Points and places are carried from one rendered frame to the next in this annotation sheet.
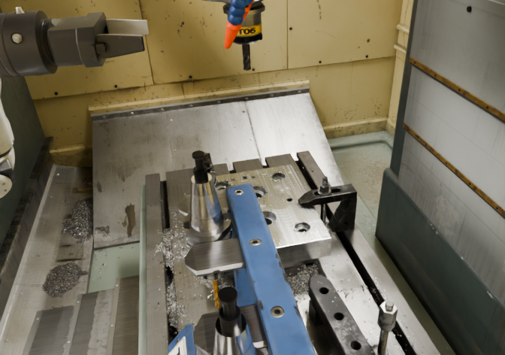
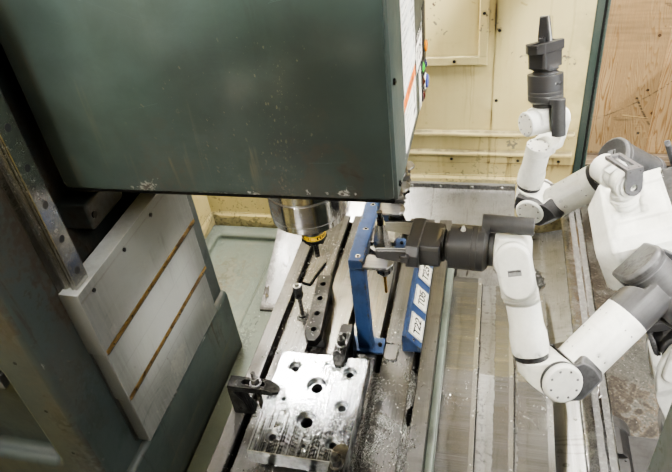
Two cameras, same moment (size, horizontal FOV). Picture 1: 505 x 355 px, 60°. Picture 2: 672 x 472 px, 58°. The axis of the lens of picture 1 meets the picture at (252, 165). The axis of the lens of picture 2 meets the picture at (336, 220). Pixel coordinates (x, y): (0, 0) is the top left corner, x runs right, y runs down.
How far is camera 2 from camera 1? 174 cm
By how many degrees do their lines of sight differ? 106
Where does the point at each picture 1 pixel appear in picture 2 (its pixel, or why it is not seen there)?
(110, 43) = (406, 224)
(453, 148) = (162, 323)
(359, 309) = (292, 340)
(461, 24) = (124, 264)
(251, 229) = (364, 233)
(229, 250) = not seen: hidden behind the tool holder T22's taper
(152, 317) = (427, 377)
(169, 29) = not seen: outside the picture
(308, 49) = not seen: outside the picture
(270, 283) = (369, 212)
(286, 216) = (299, 380)
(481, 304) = (206, 350)
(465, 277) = (197, 362)
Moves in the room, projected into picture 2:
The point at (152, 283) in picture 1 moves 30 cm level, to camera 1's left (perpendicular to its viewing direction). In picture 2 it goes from (424, 407) to (550, 441)
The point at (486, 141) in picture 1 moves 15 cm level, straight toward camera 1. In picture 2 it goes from (169, 284) to (221, 258)
